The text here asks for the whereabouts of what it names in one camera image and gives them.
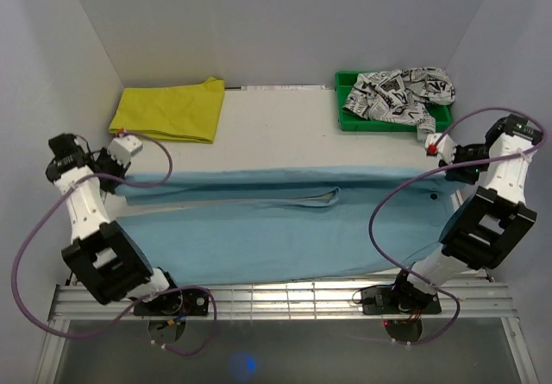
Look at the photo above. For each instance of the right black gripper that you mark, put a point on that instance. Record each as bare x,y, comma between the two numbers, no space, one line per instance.
459,176

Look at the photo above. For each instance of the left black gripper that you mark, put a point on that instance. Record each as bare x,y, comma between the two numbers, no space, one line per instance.
120,168

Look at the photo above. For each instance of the light blue trousers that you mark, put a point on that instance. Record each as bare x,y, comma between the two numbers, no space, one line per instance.
273,225

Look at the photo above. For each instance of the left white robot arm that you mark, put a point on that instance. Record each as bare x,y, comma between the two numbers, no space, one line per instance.
101,253

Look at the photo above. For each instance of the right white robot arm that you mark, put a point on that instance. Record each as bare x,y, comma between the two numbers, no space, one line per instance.
490,223

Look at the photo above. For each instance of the folded yellow trousers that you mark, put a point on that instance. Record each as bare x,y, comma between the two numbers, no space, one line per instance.
184,113

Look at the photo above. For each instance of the newspaper print trousers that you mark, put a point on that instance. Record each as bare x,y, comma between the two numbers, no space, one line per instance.
401,96

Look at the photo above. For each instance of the green plastic bin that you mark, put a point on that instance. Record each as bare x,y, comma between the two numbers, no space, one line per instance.
349,122

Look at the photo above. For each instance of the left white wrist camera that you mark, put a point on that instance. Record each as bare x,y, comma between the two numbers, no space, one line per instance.
123,148

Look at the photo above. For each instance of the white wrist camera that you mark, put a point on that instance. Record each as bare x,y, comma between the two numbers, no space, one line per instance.
441,146
123,148

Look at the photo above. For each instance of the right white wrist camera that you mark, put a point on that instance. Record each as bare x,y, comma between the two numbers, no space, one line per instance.
441,146

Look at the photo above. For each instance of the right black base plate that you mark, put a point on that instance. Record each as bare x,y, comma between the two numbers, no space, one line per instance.
388,300

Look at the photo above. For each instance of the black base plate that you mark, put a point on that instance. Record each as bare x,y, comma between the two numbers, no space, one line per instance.
388,300
188,302

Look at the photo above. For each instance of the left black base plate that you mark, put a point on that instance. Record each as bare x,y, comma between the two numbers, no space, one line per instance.
188,302

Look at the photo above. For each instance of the aluminium mounting rail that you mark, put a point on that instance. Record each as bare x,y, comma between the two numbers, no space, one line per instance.
330,298

